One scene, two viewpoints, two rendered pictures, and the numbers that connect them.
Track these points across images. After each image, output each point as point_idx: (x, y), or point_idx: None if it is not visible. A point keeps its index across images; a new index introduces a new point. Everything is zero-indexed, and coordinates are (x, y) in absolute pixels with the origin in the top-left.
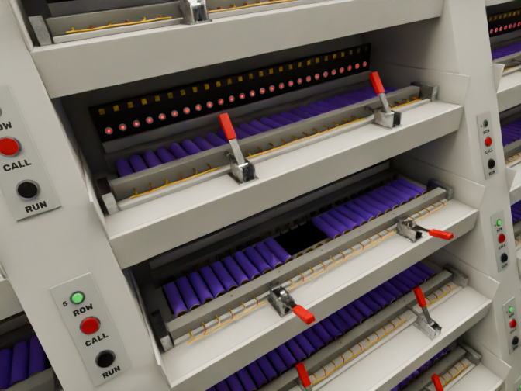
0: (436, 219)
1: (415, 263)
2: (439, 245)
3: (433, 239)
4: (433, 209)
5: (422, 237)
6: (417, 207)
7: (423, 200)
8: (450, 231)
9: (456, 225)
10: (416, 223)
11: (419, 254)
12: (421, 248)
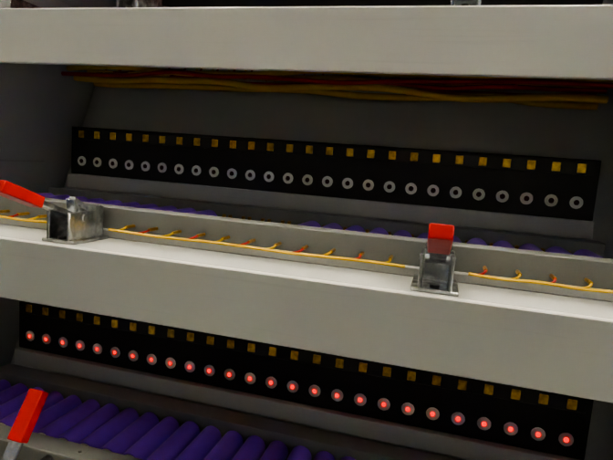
0: (564, 304)
1: (412, 367)
2: (525, 370)
3: (491, 319)
4: (589, 299)
5: (455, 294)
6: (524, 259)
7: (558, 256)
8: (578, 340)
9: (611, 332)
10: (495, 290)
11: (430, 343)
12: (434, 320)
